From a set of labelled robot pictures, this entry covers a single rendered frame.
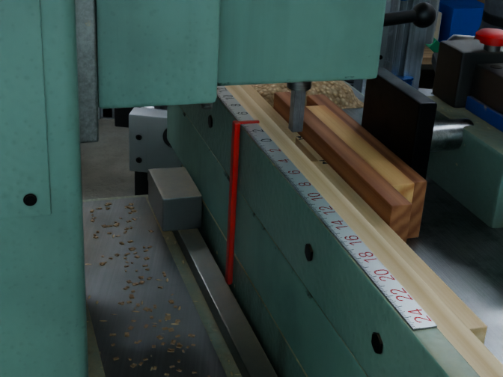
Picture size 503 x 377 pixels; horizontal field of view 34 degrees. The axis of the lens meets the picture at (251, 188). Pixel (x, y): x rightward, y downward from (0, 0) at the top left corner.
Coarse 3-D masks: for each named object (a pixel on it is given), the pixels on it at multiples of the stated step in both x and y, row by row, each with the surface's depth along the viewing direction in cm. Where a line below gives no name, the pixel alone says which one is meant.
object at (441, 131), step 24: (384, 72) 66; (384, 96) 65; (408, 96) 61; (384, 120) 65; (408, 120) 61; (432, 120) 60; (456, 120) 66; (384, 144) 65; (408, 144) 62; (432, 144) 65; (456, 144) 66
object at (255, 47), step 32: (224, 0) 56; (256, 0) 57; (288, 0) 58; (320, 0) 58; (352, 0) 59; (384, 0) 60; (224, 32) 57; (256, 32) 58; (288, 32) 59; (320, 32) 59; (352, 32) 60; (224, 64) 58; (256, 64) 59; (288, 64) 60; (320, 64) 60; (352, 64) 61
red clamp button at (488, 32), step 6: (480, 30) 68; (486, 30) 68; (492, 30) 68; (498, 30) 68; (480, 36) 68; (486, 36) 67; (492, 36) 67; (498, 36) 67; (480, 42) 69; (486, 42) 68; (492, 42) 67; (498, 42) 67
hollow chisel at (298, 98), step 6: (294, 96) 64; (300, 96) 64; (294, 102) 65; (300, 102) 65; (294, 108) 65; (300, 108) 65; (294, 114) 65; (300, 114) 65; (294, 120) 65; (300, 120) 65; (288, 126) 66; (294, 126) 65; (300, 126) 66
